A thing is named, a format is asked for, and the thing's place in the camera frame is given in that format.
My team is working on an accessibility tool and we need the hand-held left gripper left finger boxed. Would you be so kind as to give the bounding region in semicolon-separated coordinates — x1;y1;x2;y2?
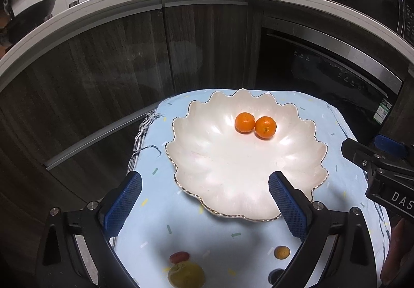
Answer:
35;171;143;288

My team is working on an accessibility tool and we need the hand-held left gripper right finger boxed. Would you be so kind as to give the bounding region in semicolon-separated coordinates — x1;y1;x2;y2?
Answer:
268;171;379;288

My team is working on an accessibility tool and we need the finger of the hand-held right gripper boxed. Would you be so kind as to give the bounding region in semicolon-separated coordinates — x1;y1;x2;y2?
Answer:
375;134;409;159
341;138;382;175

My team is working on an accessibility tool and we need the dark purple grape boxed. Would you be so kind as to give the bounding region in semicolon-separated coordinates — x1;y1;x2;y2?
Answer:
268;269;287;285

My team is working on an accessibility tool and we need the white scalloped plate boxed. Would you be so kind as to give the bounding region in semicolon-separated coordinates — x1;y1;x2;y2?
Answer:
166;88;329;222

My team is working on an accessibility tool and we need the yellow-green round fruit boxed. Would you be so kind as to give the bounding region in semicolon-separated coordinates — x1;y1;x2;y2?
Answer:
167;261;206;288

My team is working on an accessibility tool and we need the person's right hand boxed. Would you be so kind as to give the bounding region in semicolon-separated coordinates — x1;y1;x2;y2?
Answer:
381;220;414;285

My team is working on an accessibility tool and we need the green white sticker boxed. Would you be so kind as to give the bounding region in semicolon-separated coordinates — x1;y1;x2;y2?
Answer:
373;99;393;123

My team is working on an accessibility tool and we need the light blue tablecloth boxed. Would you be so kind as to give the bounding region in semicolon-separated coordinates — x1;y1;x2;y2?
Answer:
128;89;390;288

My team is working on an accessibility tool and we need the dark wood cabinet drawer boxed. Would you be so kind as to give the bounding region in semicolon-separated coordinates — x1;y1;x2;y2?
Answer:
0;110;159;276

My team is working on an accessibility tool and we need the orange tangerine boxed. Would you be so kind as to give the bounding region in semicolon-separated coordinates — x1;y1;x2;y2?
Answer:
235;112;256;133
255;116;277;139

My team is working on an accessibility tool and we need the black built-in dishwasher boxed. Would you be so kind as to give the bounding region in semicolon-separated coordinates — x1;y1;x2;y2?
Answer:
255;14;405;149

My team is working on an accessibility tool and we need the dark wood cabinet door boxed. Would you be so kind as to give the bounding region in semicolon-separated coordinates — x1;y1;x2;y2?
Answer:
0;0;173;175
162;0;257;98

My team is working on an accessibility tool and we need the black wok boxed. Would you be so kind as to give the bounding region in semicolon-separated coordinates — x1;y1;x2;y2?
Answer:
5;0;56;44

